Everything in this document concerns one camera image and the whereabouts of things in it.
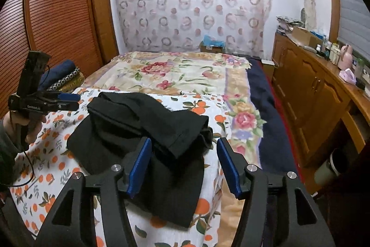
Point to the black printed t-shirt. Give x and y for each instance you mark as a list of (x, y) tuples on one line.
[(130, 120)]

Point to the pile of patterned cloths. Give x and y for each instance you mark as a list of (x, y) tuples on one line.
[(289, 24)]

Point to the grey waste bin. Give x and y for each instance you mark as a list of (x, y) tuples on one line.
[(326, 170)]

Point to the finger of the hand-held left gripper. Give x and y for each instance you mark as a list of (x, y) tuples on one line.
[(69, 96), (68, 106)]

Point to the group of small bottles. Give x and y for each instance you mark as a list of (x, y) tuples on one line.
[(328, 52)]

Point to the blue bag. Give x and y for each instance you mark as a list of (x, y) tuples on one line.
[(213, 40)]

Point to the person's left hand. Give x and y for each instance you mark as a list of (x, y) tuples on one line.
[(36, 131)]

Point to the wooden dresser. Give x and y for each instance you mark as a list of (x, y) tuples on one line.
[(312, 96)]

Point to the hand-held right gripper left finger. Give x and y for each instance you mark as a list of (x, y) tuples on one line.
[(140, 169)]

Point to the orange fruit print towel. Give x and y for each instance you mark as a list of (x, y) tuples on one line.
[(52, 148)]

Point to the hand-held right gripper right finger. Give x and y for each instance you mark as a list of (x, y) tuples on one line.
[(228, 169)]

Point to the open cardboard box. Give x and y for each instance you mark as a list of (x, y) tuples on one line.
[(305, 36)]

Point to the folded navy cloth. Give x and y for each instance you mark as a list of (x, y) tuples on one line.
[(65, 68)]

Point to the window blind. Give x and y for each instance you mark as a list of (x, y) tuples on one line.
[(354, 13)]

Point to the navy blue blanket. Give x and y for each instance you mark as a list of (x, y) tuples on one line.
[(274, 120)]

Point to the person's left forearm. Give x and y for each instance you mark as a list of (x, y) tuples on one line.
[(7, 157)]

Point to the pink jug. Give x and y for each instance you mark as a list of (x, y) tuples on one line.
[(345, 59)]

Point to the small cardboard box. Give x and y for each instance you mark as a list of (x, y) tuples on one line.
[(211, 49)]

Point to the floral blanket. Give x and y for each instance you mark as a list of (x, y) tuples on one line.
[(179, 70)]

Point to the lilac cloth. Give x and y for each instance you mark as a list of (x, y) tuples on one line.
[(348, 76)]

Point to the golden brown cushion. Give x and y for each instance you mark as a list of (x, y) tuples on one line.
[(76, 83)]

